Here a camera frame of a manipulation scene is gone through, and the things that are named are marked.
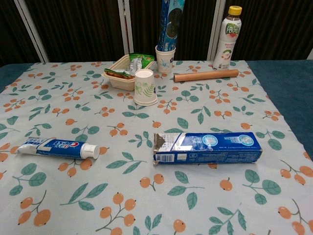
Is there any blue cookie package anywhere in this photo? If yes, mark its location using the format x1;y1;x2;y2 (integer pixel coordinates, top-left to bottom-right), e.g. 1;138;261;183
157;0;182;52

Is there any beige food tray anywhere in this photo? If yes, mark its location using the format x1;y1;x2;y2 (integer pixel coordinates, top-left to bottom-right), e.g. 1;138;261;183
102;54;155;92

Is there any paper cup blue flower print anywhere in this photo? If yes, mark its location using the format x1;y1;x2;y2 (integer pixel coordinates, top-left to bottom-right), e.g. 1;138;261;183
155;45;177;73

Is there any white drink bottle yellow cap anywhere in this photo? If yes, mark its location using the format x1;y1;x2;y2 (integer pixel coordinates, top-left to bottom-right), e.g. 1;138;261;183
212;5;243;71

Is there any white partition frame post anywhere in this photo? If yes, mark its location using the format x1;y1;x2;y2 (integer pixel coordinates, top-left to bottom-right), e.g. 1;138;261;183
16;0;51;63
117;0;134;56
206;0;227;61

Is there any brown wooden rolling pin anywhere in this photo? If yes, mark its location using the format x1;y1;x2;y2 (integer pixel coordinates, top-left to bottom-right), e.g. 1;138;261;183
173;69;240;83

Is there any orange green snack packet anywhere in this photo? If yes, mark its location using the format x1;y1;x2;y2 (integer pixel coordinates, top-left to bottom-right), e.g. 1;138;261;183
104;68;136;80

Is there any blue toothpaste box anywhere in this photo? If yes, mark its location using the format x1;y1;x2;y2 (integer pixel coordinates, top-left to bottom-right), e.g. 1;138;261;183
153;132;264;167

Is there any paper cup green leaf print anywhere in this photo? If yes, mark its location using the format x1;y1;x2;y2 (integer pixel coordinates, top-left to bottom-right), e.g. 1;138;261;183
134;69;158;106

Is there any silver snack packet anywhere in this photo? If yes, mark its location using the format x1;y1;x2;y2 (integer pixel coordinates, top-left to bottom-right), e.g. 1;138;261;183
126;58;143;74

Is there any floral print tablecloth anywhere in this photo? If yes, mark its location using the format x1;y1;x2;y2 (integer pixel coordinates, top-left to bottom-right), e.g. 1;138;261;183
0;60;313;235

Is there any blue white toothpaste tube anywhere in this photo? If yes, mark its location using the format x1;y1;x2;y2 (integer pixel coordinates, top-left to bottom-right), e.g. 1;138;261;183
14;137;100;160

